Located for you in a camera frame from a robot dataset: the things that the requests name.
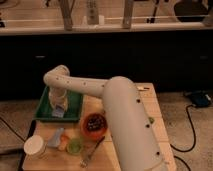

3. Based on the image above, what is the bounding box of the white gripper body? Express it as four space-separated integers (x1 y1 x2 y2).
48 88 68 110

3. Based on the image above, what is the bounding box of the blue grey sponge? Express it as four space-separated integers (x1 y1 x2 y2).
52 106 65 118

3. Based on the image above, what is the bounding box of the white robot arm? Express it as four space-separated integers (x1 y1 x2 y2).
43 65 168 171

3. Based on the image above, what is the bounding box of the green plastic tray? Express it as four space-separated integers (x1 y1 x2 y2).
34 87 83 122

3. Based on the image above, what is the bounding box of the orange small object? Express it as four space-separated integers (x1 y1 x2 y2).
58 134 70 151

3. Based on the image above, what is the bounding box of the grey blue cloth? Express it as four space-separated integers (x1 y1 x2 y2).
47 128 64 147

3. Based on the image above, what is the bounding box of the orange bowl with dark food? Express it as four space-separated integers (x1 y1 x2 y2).
80 113 108 141

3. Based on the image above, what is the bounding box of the green round lid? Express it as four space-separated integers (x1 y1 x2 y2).
66 138 82 155

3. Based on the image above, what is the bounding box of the white lidded container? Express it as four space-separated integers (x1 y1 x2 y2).
23 135 46 157

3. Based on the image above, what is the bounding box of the metal fork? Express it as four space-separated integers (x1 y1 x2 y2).
80 136 105 168

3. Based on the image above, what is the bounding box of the white remote control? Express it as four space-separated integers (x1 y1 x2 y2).
86 0 99 25

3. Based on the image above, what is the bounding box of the blue black floor device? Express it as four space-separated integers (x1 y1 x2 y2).
190 92 211 107

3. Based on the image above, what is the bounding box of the black chair base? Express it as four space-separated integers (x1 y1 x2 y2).
174 0 208 22

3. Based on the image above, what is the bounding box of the left wooden post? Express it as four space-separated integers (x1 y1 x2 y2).
59 0 72 30

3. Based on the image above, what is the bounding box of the wooden post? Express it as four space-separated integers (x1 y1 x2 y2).
122 0 134 29
59 0 72 30

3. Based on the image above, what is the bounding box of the right wooden post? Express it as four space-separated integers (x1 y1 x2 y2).
122 0 134 29

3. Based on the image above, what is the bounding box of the black cable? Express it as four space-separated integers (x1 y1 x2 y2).
170 103 198 171

